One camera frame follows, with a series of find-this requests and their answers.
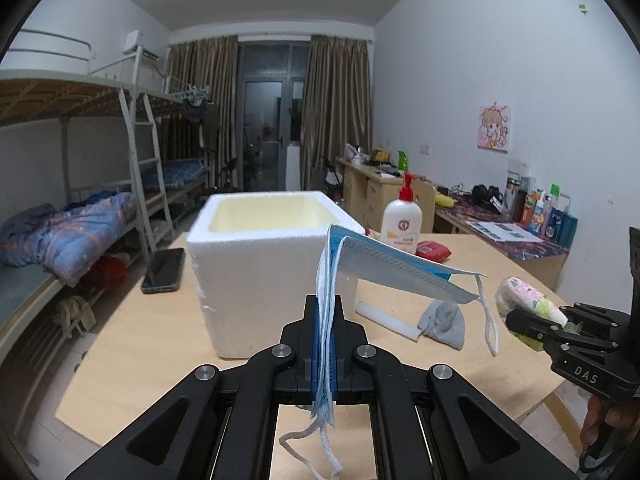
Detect floral tissue pack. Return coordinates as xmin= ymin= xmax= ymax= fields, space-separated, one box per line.
xmin=495 ymin=276 xmax=582 ymax=335

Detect grey sock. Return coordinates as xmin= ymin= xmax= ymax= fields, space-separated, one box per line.
xmin=418 ymin=300 xmax=465 ymax=351

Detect white foam strip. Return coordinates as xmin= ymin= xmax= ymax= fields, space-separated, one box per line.
xmin=355 ymin=302 xmax=422 ymax=341

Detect blue surgical face mask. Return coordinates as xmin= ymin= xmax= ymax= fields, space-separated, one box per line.
xmin=279 ymin=224 xmax=499 ymax=479

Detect person's right hand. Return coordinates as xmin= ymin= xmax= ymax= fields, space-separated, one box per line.
xmin=580 ymin=396 xmax=640 ymax=448

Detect teal bottle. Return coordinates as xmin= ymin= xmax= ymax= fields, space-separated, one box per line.
xmin=556 ymin=214 xmax=578 ymax=249

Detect printed paper sheet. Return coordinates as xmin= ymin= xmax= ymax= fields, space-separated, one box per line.
xmin=466 ymin=220 xmax=542 ymax=243

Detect red tissue packet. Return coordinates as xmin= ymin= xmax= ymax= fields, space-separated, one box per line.
xmin=416 ymin=240 xmax=451 ymax=263

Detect black headphones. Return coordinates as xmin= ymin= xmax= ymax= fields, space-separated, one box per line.
xmin=471 ymin=184 xmax=503 ymax=210

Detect black smartphone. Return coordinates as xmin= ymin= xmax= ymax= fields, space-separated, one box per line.
xmin=141 ymin=248 xmax=186 ymax=295

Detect white lotion pump bottle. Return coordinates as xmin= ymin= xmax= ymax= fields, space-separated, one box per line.
xmin=381 ymin=172 xmax=423 ymax=255

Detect white styrofoam box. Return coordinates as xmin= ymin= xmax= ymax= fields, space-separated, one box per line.
xmin=186 ymin=192 xmax=364 ymax=360

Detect red bag under bed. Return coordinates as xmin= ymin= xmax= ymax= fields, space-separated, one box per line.
xmin=84 ymin=255 xmax=128 ymax=290

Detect green bottle on desk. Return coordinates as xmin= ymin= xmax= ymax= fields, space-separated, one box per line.
xmin=397 ymin=151 xmax=408 ymax=172

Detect light wooden desk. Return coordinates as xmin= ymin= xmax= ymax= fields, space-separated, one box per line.
xmin=335 ymin=157 xmax=436 ymax=233

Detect blue plaid quilt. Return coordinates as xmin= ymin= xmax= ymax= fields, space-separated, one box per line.
xmin=1 ymin=192 xmax=137 ymax=287

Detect far bed blue mattress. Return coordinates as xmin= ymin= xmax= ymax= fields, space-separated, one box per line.
xmin=141 ymin=159 xmax=208 ymax=191

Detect white metal bunk bed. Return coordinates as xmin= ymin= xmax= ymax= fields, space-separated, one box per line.
xmin=1 ymin=28 xmax=206 ymax=356

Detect brown right curtain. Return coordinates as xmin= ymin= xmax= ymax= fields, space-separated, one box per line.
xmin=299 ymin=35 xmax=372 ymax=191

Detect brown curtain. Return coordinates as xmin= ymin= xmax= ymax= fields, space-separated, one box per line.
xmin=299 ymin=35 xmax=372 ymax=191
xmin=167 ymin=36 xmax=239 ymax=186

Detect glass balcony door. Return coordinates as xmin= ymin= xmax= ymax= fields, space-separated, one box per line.
xmin=236 ymin=41 xmax=309 ymax=192

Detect brown left curtain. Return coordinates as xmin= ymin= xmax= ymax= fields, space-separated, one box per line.
xmin=167 ymin=36 xmax=239 ymax=186

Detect white air conditioner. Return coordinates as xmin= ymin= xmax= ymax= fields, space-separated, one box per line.
xmin=122 ymin=29 xmax=160 ymax=62

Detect anime girl wall poster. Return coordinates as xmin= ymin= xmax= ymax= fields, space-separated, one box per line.
xmin=476 ymin=102 xmax=511 ymax=153

